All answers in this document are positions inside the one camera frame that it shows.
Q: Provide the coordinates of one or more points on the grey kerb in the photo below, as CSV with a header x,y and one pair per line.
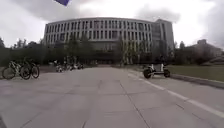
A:
x,y
196,80

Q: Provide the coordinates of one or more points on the large curved grey building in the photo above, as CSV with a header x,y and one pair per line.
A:
x,y
106,33

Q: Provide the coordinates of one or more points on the grass lawn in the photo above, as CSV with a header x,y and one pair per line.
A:
x,y
200,71

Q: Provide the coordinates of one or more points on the blue object overhead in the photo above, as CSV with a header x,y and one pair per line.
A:
x,y
63,2

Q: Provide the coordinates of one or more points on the grey stone slab pavement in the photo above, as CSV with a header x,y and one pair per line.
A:
x,y
100,100

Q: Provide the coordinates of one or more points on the low grey building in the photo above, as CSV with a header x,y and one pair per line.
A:
x,y
205,50

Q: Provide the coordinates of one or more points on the row of parked bicycles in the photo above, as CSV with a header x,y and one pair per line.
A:
x,y
69,66

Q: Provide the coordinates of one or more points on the bicycle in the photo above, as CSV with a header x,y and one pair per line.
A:
x,y
29,69
10,70

